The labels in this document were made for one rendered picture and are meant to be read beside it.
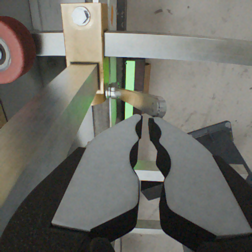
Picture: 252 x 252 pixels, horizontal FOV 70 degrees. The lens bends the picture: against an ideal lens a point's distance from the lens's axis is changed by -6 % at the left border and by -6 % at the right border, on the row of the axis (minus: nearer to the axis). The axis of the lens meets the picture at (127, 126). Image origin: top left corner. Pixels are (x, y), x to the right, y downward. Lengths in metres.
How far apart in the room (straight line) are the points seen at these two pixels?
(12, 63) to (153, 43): 0.17
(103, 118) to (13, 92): 0.22
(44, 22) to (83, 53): 0.30
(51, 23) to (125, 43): 0.31
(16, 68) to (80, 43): 0.08
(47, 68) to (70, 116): 0.42
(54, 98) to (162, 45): 0.16
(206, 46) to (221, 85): 1.03
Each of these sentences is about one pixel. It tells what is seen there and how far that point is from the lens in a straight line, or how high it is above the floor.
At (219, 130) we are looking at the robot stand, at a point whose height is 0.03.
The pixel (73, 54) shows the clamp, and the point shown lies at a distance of 0.27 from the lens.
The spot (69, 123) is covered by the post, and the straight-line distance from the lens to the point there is 0.16.
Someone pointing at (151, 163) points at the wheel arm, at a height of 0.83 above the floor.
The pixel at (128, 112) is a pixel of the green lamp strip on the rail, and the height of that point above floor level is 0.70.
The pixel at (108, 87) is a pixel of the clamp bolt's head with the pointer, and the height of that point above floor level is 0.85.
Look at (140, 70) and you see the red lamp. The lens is 0.43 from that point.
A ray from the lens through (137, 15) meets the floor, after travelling 1.12.
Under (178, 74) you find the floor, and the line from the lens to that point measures 1.20.
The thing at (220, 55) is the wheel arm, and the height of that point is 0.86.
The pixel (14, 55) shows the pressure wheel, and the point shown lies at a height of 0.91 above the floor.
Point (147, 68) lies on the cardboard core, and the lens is 1.09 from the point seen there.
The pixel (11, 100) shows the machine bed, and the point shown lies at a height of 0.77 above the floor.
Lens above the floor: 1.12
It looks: 57 degrees down
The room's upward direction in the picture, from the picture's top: 174 degrees counter-clockwise
